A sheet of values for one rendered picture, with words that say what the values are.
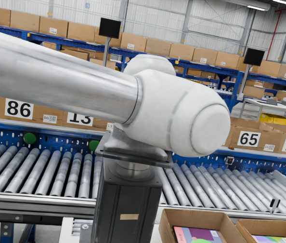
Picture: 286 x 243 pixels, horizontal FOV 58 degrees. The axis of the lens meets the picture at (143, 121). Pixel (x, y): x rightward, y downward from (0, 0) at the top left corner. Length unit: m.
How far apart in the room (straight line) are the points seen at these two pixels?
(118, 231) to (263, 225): 0.69
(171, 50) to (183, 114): 5.89
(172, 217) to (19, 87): 0.87
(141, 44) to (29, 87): 5.81
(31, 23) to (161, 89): 5.93
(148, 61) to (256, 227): 0.88
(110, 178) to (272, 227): 0.81
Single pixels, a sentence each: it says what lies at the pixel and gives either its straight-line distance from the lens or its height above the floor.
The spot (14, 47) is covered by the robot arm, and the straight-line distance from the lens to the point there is 0.45.
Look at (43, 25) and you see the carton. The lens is 6.30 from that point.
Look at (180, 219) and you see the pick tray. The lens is 1.17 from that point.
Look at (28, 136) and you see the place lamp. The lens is 1.72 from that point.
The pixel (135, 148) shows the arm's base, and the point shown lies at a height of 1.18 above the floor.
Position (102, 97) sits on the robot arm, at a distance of 0.46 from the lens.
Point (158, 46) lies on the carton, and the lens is 6.28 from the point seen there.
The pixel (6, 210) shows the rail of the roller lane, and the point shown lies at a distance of 1.33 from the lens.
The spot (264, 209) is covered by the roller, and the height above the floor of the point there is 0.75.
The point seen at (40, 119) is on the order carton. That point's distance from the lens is 1.75.
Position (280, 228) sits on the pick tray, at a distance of 1.37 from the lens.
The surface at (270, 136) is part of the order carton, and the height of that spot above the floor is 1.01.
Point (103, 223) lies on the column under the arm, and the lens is 0.84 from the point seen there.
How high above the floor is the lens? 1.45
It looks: 15 degrees down
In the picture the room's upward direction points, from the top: 11 degrees clockwise
